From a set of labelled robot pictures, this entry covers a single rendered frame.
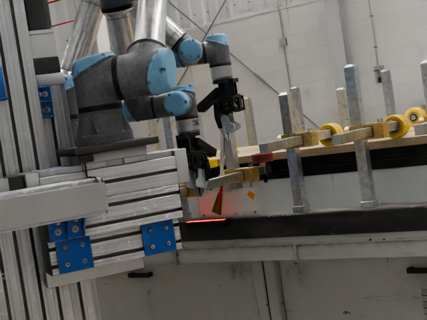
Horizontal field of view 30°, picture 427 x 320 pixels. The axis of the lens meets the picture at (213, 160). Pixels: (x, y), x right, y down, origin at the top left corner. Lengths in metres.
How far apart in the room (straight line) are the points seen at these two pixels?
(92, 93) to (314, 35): 8.97
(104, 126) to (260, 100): 9.42
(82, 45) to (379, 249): 1.19
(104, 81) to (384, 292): 1.39
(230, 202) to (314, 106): 8.16
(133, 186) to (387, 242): 0.95
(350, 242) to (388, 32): 7.86
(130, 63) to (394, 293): 1.38
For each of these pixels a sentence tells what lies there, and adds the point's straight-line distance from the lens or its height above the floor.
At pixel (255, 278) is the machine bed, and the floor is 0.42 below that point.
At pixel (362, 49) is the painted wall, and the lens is 10.60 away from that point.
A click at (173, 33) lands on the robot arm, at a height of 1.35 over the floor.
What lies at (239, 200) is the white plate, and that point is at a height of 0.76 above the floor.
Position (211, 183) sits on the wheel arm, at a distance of 2.64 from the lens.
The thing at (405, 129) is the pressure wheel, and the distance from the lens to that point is 2.79.
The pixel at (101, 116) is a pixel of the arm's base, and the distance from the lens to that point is 2.06.
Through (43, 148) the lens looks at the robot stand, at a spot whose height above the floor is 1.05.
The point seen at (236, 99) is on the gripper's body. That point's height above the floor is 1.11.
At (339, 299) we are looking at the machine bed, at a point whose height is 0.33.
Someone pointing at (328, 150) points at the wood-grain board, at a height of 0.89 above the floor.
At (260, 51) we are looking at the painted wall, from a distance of 11.39.
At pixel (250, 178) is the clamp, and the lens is 2.80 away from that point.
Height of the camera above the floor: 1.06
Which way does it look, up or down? 3 degrees down
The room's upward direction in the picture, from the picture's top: 8 degrees counter-clockwise
